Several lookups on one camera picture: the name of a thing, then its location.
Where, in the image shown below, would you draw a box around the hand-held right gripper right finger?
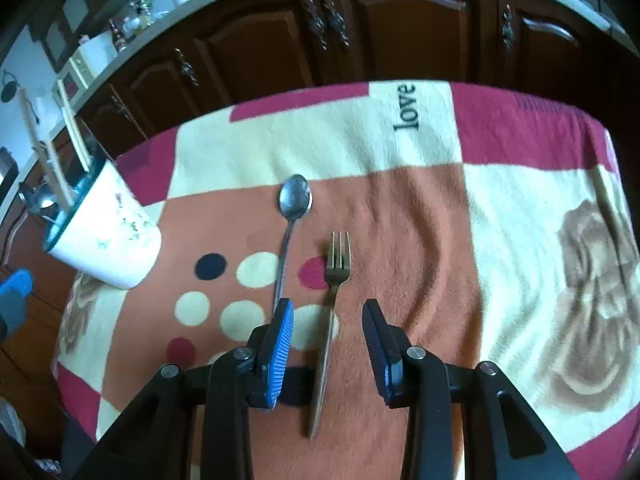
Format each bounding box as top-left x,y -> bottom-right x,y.
361,298 -> 581,480

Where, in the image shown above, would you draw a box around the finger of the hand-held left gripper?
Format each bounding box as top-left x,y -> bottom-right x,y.
0,270 -> 34,334

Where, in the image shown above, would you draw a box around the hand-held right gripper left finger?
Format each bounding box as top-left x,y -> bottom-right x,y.
75,297 -> 296,480

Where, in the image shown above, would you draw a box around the metal fork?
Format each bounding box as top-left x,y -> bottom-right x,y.
306,230 -> 352,441

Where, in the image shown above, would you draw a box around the white cup with teal inside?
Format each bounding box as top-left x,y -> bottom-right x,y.
41,130 -> 164,291

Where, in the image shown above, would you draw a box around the wooden chopstick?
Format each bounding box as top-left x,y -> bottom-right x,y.
52,80 -> 94,174
17,87 -> 71,211

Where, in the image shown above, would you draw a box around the metal spoon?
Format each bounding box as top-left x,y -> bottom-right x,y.
272,173 -> 315,312

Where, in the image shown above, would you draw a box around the shiny metal utensil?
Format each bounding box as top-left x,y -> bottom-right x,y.
19,179 -> 62,222

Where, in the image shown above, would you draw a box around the red patterned blanket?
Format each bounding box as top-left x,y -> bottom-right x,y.
50,79 -> 640,480

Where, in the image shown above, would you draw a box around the cream microwave oven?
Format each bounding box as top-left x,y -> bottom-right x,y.
53,35 -> 122,107

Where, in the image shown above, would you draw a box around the yellow cap bottle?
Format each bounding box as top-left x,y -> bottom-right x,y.
127,0 -> 154,32

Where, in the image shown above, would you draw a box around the round black wall fixture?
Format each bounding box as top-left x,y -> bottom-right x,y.
0,71 -> 19,104

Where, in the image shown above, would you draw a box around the wooden wall cabinet glass doors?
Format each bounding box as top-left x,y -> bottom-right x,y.
29,0 -> 142,72

